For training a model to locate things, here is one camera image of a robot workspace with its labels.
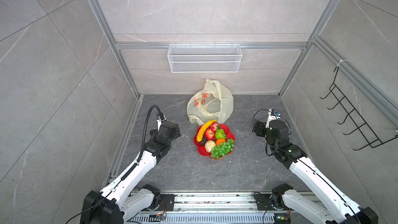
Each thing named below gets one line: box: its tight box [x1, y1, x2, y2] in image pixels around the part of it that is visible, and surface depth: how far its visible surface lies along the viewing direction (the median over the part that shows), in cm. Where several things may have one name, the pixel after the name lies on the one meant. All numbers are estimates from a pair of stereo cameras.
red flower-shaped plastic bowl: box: [193, 122, 236, 160], surface depth 90 cm
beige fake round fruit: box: [204, 140, 217, 153], surface depth 88 cm
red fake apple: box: [204, 128, 216, 140], surface depth 94 cm
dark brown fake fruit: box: [199, 136, 208, 147], surface depth 90 cm
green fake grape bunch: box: [210, 138, 235, 160], surface depth 85 cm
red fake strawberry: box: [209, 121, 220, 132], surface depth 95 cm
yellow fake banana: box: [196, 119, 218, 143], surface depth 95 cm
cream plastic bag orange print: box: [186, 78, 234, 127], surface depth 108 cm
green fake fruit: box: [215, 128, 227, 140], surface depth 94 cm
